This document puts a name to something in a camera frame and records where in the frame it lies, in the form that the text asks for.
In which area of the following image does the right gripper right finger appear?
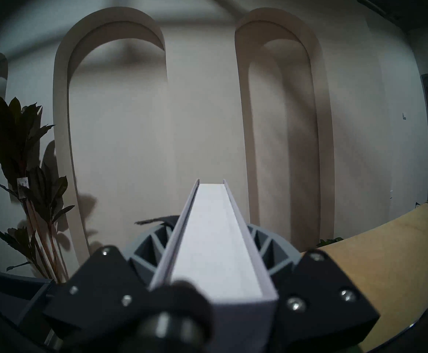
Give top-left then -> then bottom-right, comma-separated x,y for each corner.
247,224 -> 380,352

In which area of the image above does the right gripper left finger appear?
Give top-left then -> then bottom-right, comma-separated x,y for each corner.
43,215 -> 180,348

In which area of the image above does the white Discontent book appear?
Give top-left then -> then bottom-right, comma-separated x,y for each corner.
150,179 -> 279,353

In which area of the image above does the light wooden table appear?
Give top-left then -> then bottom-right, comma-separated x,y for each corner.
302,203 -> 428,353

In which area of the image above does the tall dark green plant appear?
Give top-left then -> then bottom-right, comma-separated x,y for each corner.
0,96 -> 75,283

